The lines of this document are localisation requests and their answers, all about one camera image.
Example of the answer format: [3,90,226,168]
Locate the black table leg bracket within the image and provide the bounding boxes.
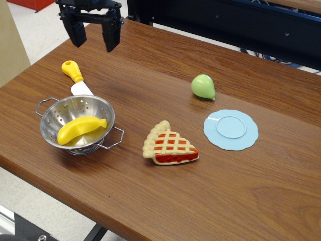
[13,213,107,241]

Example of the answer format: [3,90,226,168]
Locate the green toy pear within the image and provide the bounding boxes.
[191,74,216,101]

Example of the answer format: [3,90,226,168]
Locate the steel colander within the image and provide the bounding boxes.
[35,95,125,156]

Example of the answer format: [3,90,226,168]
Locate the yellow toy banana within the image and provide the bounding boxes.
[57,116,107,145]

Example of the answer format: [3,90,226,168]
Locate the toy cherry pie slice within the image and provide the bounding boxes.
[142,120,199,165]

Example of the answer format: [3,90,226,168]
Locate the blue cable bundle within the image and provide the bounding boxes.
[239,47,321,75]

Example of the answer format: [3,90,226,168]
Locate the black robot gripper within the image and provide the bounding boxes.
[55,0,123,52]

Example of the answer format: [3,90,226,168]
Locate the light blue toy plate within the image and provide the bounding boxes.
[203,109,259,151]

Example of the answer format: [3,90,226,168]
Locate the beige wooden panel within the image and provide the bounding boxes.
[1,1,31,86]

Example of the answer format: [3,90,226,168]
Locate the yellow handled toy knife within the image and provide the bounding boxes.
[61,60,93,95]

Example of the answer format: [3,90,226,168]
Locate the red box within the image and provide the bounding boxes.
[7,0,55,11]

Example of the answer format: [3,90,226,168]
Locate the dark blue metal frame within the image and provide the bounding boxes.
[127,1,320,70]

